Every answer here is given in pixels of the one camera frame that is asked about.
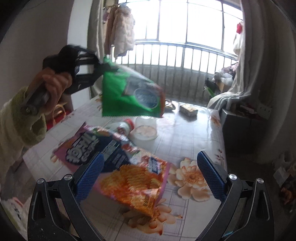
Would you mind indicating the red gift bag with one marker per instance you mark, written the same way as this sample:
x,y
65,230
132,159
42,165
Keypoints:
x,y
57,115

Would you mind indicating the white yogurt drink bottle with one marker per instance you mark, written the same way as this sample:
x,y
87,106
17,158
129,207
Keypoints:
x,y
124,127

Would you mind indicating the metal balcony railing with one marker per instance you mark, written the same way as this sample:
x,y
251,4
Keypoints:
x,y
181,70

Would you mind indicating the clear plastic cup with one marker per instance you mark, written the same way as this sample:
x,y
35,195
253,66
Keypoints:
x,y
145,131

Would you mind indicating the floral plastic tablecloth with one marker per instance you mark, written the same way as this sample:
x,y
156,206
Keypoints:
x,y
185,208

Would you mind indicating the hanging pink jacket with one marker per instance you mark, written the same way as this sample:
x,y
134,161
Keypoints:
x,y
120,31

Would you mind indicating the cardboard box with clutter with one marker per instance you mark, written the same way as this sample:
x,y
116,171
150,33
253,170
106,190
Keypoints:
x,y
221,82

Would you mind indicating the person left hand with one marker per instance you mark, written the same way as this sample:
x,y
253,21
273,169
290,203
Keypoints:
x,y
55,85

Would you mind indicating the beige biscuit pack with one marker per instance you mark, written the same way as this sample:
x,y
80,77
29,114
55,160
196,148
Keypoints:
x,y
188,110

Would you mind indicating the right beige curtain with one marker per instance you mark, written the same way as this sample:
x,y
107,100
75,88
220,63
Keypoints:
x,y
266,73

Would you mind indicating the beige curtain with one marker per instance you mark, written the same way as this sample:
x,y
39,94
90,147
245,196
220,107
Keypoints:
x,y
266,73
96,32

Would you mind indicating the brown red snack packet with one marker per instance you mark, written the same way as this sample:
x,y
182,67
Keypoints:
x,y
169,106

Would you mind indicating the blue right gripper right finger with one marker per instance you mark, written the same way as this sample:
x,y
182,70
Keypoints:
x,y
213,174

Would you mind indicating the left beige curtain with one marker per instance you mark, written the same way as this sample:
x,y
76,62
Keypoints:
x,y
96,32

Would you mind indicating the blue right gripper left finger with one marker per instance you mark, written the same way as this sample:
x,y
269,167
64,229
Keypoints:
x,y
86,176

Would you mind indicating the pink chips bag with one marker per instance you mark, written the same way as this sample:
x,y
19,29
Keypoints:
x,y
131,175

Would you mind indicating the green chips bag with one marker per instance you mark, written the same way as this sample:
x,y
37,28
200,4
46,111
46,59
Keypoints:
x,y
125,92

